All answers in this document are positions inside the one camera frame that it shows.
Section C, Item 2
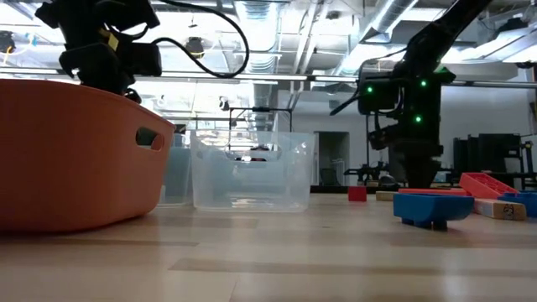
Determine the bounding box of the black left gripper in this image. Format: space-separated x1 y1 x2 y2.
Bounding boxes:
58 39 143 105

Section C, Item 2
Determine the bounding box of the blue toy brick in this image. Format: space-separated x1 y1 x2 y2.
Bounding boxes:
498 190 537 219
393 193 476 232

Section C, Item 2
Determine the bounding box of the orange plastic bin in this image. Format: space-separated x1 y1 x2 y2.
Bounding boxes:
0 78 176 234

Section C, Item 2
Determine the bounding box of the black shelving unit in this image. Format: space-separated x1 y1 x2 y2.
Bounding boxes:
451 133 524 190

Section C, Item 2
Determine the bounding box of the small red wooden block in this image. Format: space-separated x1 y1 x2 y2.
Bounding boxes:
347 185 368 203

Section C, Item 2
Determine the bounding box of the clear plastic bin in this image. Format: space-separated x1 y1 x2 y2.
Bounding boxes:
158 133 195 207
189 129 316 213

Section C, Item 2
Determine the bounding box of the grey horizontal overhead beam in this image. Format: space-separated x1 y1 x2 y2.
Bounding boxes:
0 65 537 90

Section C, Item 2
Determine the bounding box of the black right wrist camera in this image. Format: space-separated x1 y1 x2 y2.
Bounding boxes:
357 70 400 117

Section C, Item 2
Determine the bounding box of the black metal table frame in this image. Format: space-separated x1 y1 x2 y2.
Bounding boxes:
310 184 404 195

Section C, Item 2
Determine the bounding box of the black office chair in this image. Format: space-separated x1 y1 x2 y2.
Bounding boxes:
319 167 341 187

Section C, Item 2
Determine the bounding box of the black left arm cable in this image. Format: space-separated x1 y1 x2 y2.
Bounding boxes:
150 0 252 80

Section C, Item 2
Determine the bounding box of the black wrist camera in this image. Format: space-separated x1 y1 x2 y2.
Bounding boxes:
357 70 400 117
132 41 163 77

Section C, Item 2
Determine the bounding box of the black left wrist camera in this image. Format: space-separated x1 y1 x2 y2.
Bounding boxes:
132 41 163 77

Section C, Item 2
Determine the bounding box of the printed wooden block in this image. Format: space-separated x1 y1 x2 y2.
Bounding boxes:
472 197 528 221

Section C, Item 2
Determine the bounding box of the black overhead camera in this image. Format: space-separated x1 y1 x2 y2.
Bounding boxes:
184 35 206 60

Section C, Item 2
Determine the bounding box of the black frame stand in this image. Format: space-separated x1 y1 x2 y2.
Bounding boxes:
228 107 294 135

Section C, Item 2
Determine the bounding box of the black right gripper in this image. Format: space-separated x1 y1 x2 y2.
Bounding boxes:
368 123 445 189

